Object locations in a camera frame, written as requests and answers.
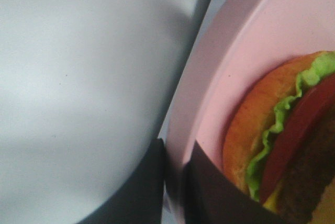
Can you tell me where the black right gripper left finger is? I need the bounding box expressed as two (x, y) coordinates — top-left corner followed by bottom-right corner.
(80, 139), (165, 224)

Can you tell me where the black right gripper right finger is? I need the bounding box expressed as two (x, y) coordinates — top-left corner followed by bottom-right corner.
(184, 142), (285, 224)

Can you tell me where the burger with lettuce and tomato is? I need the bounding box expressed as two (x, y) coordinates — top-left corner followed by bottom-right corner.
(223, 51), (334, 223)

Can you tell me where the pink round plate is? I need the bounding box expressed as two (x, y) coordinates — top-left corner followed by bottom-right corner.
(165, 0), (334, 223)

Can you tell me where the white microwave oven body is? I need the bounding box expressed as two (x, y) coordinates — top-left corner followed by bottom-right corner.
(1, 0), (210, 223)

